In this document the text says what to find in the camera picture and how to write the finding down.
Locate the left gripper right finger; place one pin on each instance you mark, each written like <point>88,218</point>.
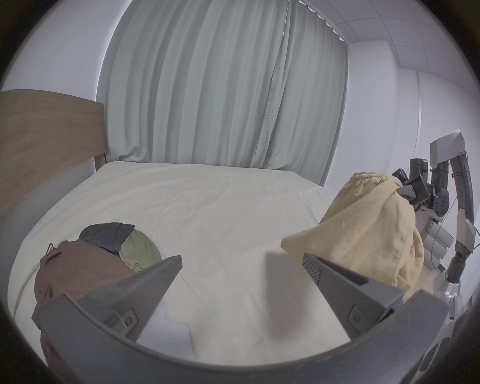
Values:
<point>352,296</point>

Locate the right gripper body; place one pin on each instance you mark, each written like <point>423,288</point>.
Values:
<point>418,189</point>

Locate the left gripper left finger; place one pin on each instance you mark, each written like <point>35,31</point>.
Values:
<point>127,300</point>

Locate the tan shorts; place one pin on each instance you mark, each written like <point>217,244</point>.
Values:
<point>375,232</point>

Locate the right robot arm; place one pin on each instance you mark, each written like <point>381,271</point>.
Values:
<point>446,176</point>

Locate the bed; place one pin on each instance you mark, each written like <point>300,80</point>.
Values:
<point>206,217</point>

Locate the green garment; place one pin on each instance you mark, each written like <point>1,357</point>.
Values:
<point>140,251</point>

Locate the white garment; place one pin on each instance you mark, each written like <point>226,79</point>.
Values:
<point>168,333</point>

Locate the brown garment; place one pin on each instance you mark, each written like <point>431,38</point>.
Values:
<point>71,266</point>

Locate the black garment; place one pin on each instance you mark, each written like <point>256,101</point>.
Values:
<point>105,236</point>

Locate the grey-green curtain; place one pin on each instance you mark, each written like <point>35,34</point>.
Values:
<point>225,86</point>

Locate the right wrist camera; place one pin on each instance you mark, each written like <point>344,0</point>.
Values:
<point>400,175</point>

